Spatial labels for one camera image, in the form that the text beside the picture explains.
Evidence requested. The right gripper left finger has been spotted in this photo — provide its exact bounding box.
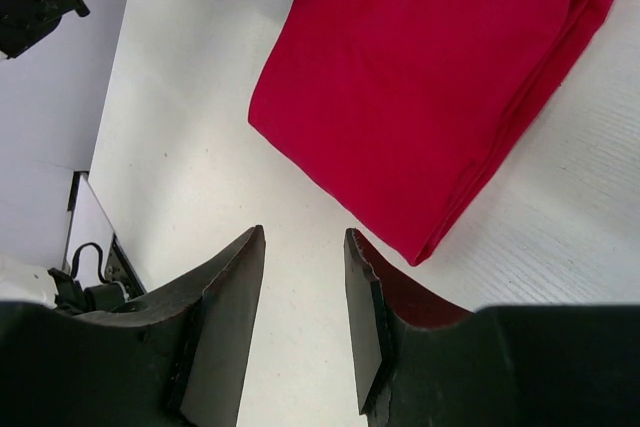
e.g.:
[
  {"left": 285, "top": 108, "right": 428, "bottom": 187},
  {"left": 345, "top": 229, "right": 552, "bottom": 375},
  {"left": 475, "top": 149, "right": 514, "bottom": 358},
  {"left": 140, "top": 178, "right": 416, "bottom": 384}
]
[{"left": 1, "top": 226, "right": 265, "bottom": 426}]

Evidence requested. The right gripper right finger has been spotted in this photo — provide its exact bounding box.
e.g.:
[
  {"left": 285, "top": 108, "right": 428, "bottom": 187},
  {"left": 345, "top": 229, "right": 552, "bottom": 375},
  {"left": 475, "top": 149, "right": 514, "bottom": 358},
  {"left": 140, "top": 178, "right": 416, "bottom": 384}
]
[{"left": 344, "top": 228, "right": 639, "bottom": 426}]

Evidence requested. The red t shirt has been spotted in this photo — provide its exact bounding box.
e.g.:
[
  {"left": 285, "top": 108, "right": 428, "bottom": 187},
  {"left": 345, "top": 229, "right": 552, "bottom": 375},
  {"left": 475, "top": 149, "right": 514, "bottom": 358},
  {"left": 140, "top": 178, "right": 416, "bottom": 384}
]
[{"left": 248, "top": 0, "right": 614, "bottom": 266}]

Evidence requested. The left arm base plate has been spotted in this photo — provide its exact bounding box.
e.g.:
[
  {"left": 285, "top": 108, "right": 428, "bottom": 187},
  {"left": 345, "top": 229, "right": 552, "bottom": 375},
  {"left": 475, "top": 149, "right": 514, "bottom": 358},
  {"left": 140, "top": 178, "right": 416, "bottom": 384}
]
[{"left": 47, "top": 236, "right": 146, "bottom": 316}]

